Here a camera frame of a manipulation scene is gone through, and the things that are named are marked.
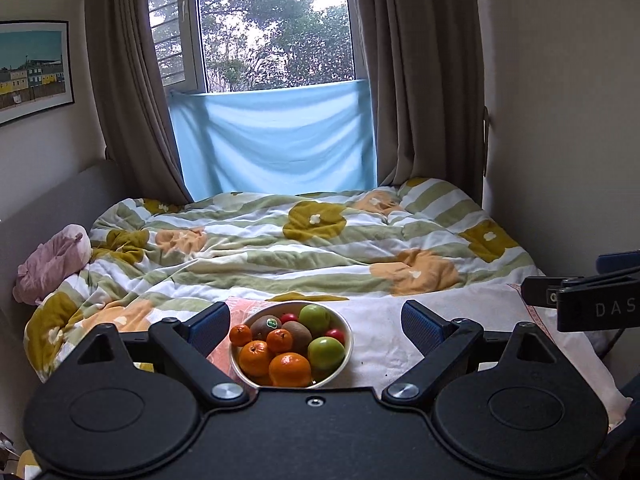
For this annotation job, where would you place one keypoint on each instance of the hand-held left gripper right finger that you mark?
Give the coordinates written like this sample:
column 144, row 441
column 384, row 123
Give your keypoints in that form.
column 423, row 328

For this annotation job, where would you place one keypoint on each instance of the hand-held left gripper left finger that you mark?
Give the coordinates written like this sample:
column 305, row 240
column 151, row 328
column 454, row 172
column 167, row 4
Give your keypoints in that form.
column 210, row 329

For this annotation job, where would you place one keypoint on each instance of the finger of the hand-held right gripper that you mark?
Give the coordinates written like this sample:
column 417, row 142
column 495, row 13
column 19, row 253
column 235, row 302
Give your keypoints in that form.
column 540, row 292
column 620, row 262

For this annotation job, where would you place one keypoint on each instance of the small tangerine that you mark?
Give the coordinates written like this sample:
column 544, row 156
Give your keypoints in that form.
column 279, row 340
column 256, row 358
column 240, row 335

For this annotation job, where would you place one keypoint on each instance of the kiwi with sticker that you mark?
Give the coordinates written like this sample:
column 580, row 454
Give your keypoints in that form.
column 264, row 326

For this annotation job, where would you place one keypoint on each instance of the small red fruit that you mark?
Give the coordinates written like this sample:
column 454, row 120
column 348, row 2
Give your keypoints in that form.
column 288, row 318
column 335, row 335

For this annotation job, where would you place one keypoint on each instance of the yellow rimmed white bowl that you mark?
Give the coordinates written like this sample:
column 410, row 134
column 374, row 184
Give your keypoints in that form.
column 343, row 322

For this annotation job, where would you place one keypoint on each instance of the large orange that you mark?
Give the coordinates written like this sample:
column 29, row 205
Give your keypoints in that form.
column 290, row 369

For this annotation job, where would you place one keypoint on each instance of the brown kiwi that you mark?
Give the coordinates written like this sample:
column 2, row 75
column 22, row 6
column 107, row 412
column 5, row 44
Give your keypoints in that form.
column 300, row 337

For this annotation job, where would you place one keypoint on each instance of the large green apple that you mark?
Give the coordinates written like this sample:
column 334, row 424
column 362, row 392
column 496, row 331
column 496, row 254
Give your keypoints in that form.
column 326, row 352

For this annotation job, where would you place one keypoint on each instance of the small green apple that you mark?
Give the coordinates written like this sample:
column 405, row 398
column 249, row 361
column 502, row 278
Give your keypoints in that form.
column 314, row 319

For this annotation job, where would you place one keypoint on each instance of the pink printed cloth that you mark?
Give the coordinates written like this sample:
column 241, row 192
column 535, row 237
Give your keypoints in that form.
column 222, row 355

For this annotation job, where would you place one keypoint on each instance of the white pillow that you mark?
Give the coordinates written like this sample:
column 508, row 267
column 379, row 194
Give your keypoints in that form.
column 500, row 305

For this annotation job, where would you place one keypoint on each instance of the floral striped blanket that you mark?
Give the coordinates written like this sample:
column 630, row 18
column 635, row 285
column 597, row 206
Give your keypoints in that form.
column 250, row 255

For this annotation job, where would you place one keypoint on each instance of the curtain tieback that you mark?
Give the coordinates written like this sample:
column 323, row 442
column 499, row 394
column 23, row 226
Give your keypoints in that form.
column 486, row 140

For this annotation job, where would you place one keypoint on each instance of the pink plush toy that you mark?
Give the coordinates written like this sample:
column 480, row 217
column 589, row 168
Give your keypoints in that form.
column 50, row 265

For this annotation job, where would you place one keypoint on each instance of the light blue cloth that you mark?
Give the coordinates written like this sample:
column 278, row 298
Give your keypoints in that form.
column 275, row 140

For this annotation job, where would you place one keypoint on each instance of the yellow object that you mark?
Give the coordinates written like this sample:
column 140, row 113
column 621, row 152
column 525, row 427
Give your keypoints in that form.
column 27, row 467

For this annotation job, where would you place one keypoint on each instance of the brown curtain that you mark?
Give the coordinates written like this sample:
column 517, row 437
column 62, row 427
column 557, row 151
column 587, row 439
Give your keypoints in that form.
column 130, row 85
column 420, row 70

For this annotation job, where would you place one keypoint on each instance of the window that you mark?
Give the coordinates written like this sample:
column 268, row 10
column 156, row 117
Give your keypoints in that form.
column 275, row 25

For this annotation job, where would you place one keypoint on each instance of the grey upholstered bed frame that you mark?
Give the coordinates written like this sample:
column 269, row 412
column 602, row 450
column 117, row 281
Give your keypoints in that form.
column 55, row 205

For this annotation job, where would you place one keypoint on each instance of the framed wall picture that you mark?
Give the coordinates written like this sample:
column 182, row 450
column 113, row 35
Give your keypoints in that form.
column 32, row 70

